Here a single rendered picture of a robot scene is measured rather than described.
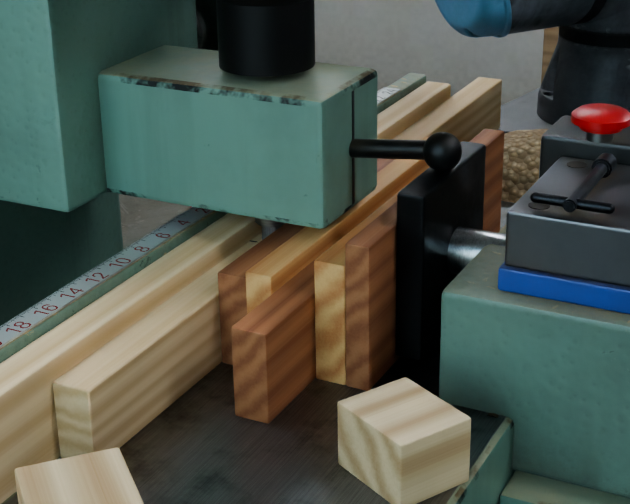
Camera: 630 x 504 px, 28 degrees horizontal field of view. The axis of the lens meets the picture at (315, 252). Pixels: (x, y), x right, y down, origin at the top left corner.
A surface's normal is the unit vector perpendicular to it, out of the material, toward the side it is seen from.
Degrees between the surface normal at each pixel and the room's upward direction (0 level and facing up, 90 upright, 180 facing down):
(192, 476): 0
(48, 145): 90
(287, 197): 90
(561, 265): 90
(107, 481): 0
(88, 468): 0
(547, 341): 90
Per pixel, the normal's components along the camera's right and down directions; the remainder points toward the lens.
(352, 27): -0.39, 0.37
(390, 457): -0.82, 0.24
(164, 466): -0.01, -0.92
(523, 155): -0.34, -0.46
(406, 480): 0.57, 0.32
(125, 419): 0.89, 0.16
